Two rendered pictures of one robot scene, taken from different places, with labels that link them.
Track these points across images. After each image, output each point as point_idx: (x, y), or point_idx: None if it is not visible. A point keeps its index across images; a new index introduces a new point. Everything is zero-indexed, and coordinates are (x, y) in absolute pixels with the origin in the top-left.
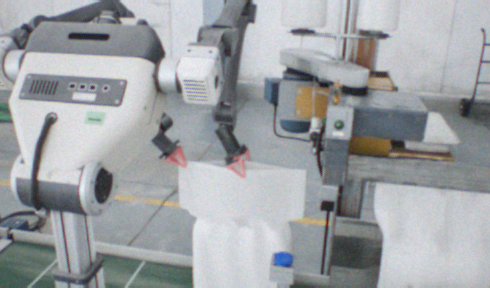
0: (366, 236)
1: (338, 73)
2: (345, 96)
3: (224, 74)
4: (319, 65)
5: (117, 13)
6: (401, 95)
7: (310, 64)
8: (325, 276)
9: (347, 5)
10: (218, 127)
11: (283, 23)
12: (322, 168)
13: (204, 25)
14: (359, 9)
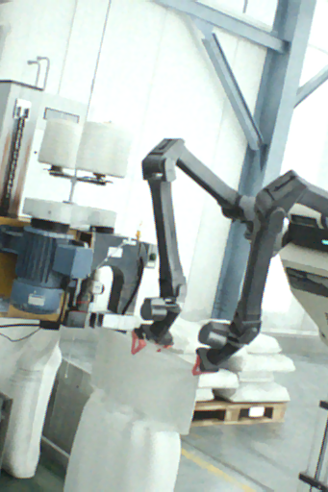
0: None
1: (113, 217)
2: (122, 234)
3: (244, 232)
4: (104, 213)
5: (275, 195)
6: (75, 225)
7: (99, 214)
8: None
9: (22, 135)
10: (179, 307)
11: (124, 175)
12: (86, 321)
13: (244, 196)
14: (75, 149)
